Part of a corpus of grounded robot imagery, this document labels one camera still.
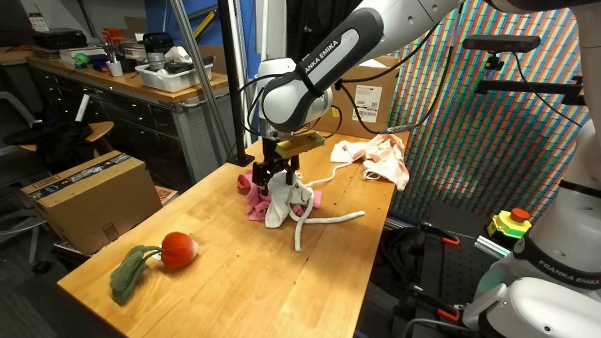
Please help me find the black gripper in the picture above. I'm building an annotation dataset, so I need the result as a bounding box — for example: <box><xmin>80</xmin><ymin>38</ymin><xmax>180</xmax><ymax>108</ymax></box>
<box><xmin>249</xmin><ymin>138</ymin><xmax>302</xmax><ymax>190</ymax></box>

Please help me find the white towel cloth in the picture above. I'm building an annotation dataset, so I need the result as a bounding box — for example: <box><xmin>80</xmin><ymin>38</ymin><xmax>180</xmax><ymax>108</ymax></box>
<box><xmin>262</xmin><ymin>171</ymin><xmax>315</xmax><ymax>232</ymax></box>

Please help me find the pink cloth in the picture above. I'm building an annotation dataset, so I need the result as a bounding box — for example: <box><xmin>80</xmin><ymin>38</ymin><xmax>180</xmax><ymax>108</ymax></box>
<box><xmin>234</xmin><ymin>171</ymin><xmax>324</xmax><ymax>224</ymax></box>

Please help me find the thin white cord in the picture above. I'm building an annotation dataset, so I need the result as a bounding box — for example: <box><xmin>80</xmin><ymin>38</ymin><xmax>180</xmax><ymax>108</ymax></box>
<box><xmin>304</xmin><ymin>160</ymin><xmax>352</xmax><ymax>190</ymax></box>

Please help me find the thick white rope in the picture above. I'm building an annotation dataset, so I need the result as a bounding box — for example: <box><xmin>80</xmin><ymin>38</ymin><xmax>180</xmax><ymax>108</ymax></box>
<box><xmin>285</xmin><ymin>186</ymin><xmax>368</xmax><ymax>254</ymax></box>

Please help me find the pale printed fabric bag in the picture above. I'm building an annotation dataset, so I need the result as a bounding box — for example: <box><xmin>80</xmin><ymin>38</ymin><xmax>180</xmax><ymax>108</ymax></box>
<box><xmin>328</xmin><ymin>132</ymin><xmax>413</xmax><ymax>192</ymax></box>

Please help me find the red radish plush toy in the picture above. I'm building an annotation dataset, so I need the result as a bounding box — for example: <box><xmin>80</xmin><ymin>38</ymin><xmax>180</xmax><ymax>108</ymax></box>
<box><xmin>106</xmin><ymin>230</ymin><xmax>200</xmax><ymax>309</ymax></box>

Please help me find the black vertical stand pole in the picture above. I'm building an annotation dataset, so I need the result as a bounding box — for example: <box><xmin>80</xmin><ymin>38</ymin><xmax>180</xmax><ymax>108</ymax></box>
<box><xmin>215</xmin><ymin>0</ymin><xmax>251</xmax><ymax>168</ymax></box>

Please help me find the labelled cardboard box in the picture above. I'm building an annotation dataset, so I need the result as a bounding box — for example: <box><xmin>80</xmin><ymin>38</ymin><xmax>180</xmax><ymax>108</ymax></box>
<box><xmin>315</xmin><ymin>55</ymin><xmax>403</xmax><ymax>141</ymax></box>

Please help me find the wooden top workbench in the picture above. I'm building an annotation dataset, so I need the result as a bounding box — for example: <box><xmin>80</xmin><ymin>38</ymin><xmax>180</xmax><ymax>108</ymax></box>
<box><xmin>26</xmin><ymin>55</ymin><xmax>230</xmax><ymax>185</ymax></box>

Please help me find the silver slanted metal pole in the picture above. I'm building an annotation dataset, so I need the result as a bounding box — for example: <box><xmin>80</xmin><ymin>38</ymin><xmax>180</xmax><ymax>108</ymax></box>
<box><xmin>167</xmin><ymin>0</ymin><xmax>236</xmax><ymax>162</ymax></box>

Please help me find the white plastic bin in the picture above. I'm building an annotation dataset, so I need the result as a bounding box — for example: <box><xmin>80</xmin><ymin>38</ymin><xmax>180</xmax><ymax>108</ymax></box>
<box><xmin>133</xmin><ymin>59</ymin><xmax>215</xmax><ymax>94</ymax></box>

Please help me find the wooden stool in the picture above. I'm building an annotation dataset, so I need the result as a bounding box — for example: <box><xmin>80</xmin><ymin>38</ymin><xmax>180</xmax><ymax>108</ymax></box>
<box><xmin>16</xmin><ymin>119</ymin><xmax>116</xmax><ymax>156</ymax></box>

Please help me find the large brown cardboard box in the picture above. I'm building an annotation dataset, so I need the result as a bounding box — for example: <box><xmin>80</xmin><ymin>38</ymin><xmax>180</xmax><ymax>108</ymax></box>
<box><xmin>16</xmin><ymin>149</ymin><xmax>163</xmax><ymax>256</ymax></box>

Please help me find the white cup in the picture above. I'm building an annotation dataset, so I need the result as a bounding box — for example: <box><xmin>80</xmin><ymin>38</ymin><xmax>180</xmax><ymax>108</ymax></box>
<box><xmin>105</xmin><ymin>57</ymin><xmax>125</xmax><ymax>79</ymax></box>

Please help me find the black bag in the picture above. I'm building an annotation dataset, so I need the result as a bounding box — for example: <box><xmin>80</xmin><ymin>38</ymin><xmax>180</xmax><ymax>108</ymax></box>
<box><xmin>1</xmin><ymin>121</ymin><xmax>93</xmax><ymax>175</ymax></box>

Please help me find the small green object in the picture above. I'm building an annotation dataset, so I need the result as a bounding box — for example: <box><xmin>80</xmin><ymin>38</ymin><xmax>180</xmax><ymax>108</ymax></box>
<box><xmin>69</xmin><ymin>51</ymin><xmax>91</xmax><ymax>70</ymax></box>

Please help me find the yellow red emergency stop button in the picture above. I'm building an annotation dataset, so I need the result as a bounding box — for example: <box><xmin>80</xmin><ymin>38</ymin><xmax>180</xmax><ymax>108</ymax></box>
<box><xmin>484</xmin><ymin>207</ymin><xmax>535</xmax><ymax>243</ymax></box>

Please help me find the black flat case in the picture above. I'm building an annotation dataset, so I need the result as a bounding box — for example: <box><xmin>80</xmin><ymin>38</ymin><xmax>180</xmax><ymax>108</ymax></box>
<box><xmin>29</xmin><ymin>29</ymin><xmax>88</xmax><ymax>51</ymax></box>

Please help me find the black clamp orange handle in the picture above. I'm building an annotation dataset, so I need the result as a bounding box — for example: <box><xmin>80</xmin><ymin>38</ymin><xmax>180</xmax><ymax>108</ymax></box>
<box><xmin>416</xmin><ymin>220</ymin><xmax>463</xmax><ymax>248</ymax></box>
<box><xmin>407</xmin><ymin>284</ymin><xmax>467</xmax><ymax>327</ymax></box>

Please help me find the black camera on mount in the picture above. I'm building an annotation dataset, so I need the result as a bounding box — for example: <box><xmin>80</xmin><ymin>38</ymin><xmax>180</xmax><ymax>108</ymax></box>
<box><xmin>461</xmin><ymin>33</ymin><xmax>544</xmax><ymax>55</ymax></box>

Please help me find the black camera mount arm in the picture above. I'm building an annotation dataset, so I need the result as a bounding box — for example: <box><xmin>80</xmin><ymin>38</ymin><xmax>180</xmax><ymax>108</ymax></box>
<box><xmin>473</xmin><ymin>53</ymin><xmax>587</xmax><ymax>109</ymax></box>

